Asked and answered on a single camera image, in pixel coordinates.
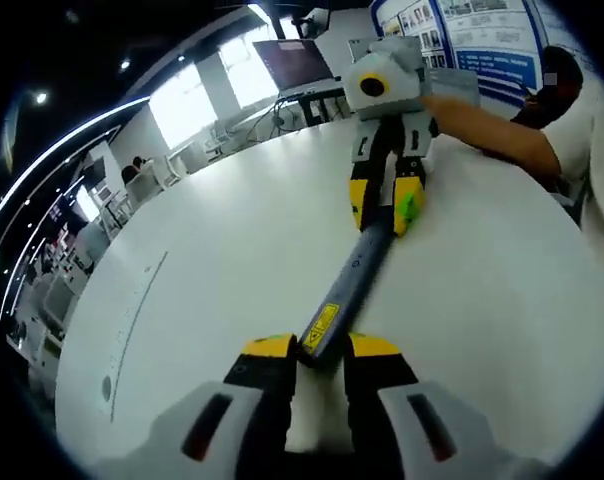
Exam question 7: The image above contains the grey laser pointer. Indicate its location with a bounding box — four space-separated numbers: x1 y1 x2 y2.
297 212 398 369

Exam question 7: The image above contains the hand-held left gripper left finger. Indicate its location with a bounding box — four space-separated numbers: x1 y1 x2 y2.
91 332 299 480

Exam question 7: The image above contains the curved ceiling light strip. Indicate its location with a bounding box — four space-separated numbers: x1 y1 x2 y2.
0 94 151 236

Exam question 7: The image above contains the person in white shirt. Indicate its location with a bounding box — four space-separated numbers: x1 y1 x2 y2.
539 74 604 281

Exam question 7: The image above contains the large dark display screen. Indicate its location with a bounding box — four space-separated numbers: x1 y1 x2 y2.
252 38 339 94

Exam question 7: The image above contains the black angled monitor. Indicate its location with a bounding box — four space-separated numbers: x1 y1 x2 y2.
81 158 107 185

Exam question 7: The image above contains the blue white wall display board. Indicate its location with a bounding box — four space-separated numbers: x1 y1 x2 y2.
369 0 593 109

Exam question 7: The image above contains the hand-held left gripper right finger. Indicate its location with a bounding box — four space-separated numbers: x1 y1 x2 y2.
344 331 543 480

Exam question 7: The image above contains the ceiling-hung small monitor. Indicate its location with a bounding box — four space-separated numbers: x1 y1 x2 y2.
292 7 331 37

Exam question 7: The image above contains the black-legged desk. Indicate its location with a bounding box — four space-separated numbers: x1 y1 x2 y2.
276 87 356 132

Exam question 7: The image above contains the white standing board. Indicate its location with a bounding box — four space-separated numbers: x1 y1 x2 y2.
348 35 482 109

